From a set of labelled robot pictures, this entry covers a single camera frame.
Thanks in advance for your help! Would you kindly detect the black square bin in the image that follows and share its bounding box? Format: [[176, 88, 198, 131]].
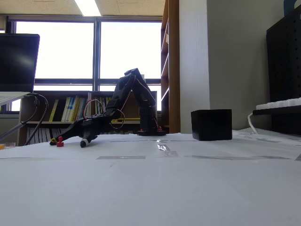
[[190, 109, 233, 141]]

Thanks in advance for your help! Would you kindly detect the yellow spine book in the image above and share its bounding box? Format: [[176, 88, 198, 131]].
[[48, 99, 59, 122]]

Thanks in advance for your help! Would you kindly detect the white paper table cover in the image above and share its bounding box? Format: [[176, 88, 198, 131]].
[[0, 132, 301, 226]]

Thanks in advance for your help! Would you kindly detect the laptop with dark screen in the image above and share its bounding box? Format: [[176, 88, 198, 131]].
[[0, 33, 40, 105]]

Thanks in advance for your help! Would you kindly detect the tall wooden bookshelf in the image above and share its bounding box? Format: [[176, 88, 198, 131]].
[[160, 0, 181, 134]]

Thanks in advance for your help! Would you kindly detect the ceiling light panel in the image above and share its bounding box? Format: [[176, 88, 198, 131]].
[[74, 0, 103, 17]]

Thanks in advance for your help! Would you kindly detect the white power strip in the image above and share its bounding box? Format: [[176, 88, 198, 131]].
[[255, 97, 301, 111]]

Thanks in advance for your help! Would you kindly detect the dark pegboard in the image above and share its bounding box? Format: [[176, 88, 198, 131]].
[[266, 11, 301, 103]]

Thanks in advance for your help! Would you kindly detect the dark blue container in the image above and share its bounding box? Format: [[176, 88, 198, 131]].
[[283, 0, 298, 17]]

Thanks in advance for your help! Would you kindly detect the red servo wire at gripper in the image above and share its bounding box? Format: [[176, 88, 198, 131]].
[[83, 99, 105, 118]]

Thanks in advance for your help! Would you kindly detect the red servo wire at arm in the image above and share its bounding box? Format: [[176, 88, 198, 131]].
[[110, 107, 126, 129]]

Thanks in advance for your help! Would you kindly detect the thick black cable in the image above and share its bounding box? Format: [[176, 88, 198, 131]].
[[23, 93, 49, 146]]

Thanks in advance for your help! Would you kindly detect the thin black cable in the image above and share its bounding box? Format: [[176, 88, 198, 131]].
[[0, 95, 40, 141]]

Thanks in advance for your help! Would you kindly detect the dark window frame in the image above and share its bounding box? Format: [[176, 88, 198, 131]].
[[0, 15, 163, 115]]

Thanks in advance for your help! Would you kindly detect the white power strip cable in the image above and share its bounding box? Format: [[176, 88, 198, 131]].
[[247, 111, 260, 135]]

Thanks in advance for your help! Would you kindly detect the black rail under power strip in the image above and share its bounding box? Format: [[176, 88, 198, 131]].
[[253, 106, 301, 136]]

